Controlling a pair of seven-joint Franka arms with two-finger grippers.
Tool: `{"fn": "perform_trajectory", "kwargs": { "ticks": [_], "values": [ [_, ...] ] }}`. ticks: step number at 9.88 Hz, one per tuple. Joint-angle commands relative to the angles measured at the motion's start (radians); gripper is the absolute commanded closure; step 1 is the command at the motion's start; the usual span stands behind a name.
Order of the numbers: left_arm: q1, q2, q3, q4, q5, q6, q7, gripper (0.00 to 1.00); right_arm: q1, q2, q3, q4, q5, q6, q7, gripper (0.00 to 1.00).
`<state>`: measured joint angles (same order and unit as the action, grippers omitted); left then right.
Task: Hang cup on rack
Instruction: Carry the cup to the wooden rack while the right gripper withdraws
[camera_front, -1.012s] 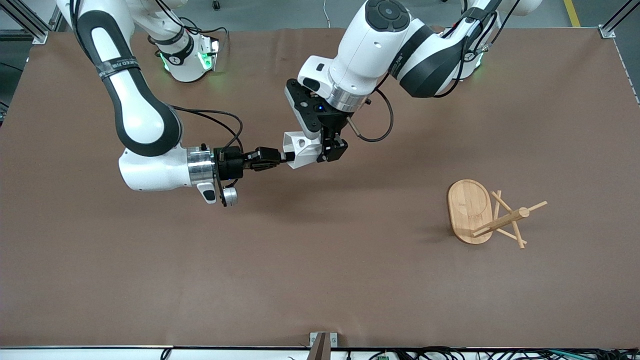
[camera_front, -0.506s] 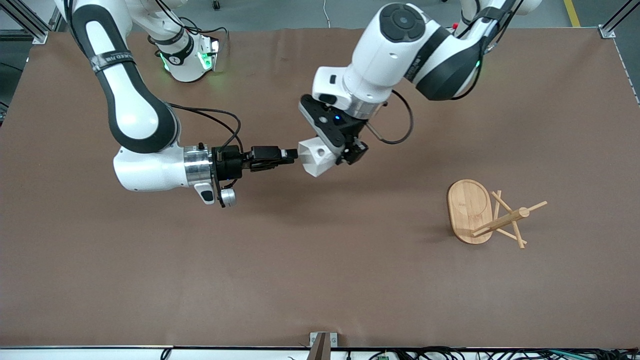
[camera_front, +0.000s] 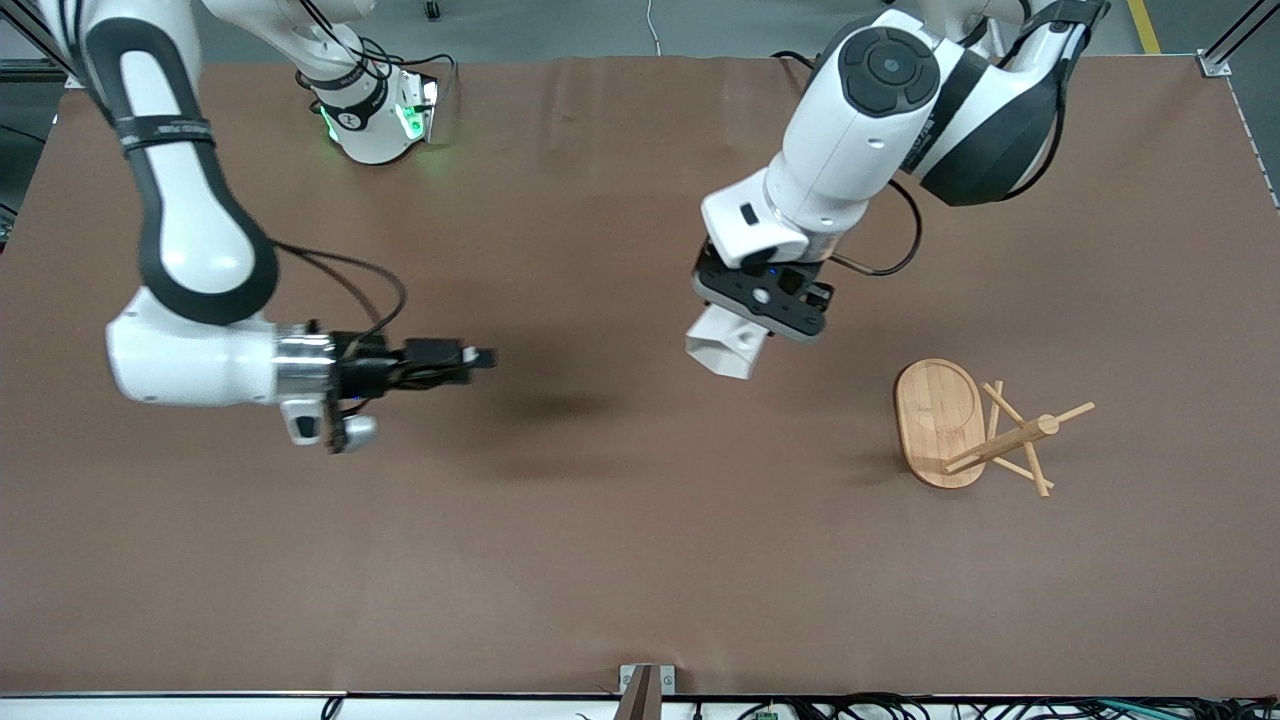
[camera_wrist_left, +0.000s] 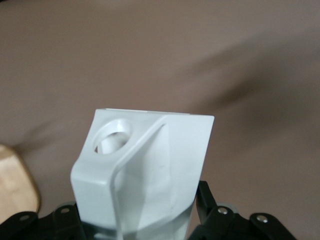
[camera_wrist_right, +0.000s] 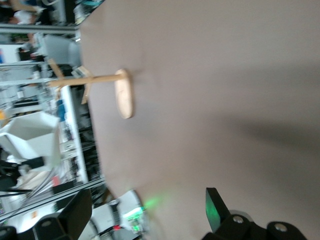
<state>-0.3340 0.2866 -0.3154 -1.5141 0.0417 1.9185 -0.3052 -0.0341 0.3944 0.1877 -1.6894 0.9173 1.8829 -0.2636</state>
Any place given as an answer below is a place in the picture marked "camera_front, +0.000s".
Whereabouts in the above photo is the table cover sheet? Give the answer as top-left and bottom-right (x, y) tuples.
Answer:
(0, 55), (1280, 696)

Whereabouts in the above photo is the grey metal bracket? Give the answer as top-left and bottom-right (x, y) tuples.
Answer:
(618, 663), (677, 696)

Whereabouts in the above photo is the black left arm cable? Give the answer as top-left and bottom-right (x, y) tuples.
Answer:
(830, 180), (923, 277)

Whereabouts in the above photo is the black right base cable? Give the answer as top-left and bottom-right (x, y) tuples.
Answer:
(295, 40), (456, 111)

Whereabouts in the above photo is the white table edge rail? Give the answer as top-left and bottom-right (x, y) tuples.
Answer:
(0, 690), (1280, 720)

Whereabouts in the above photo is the white faceted cup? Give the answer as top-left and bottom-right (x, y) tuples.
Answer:
(686, 305), (769, 381)

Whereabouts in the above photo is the aluminium frame post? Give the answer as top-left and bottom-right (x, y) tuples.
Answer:
(0, 0), (86, 86)
(1195, 0), (1280, 79)

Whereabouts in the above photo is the wooden cup rack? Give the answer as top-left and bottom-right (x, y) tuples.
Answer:
(893, 358), (1096, 499)

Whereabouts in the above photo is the dark camera pole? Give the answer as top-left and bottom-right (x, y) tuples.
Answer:
(612, 665), (663, 720)

